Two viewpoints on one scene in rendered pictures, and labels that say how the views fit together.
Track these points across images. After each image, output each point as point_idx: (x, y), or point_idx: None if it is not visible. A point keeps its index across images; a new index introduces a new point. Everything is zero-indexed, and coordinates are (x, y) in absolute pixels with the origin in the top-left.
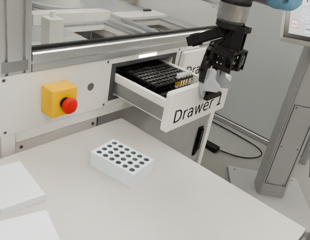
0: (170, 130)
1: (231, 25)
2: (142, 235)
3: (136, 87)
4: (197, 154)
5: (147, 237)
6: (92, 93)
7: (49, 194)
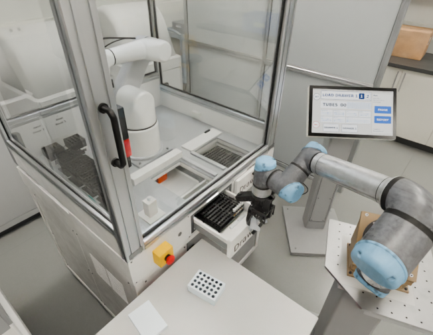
0: None
1: (261, 199)
2: None
3: (208, 229)
4: None
5: None
6: (181, 236)
7: (169, 321)
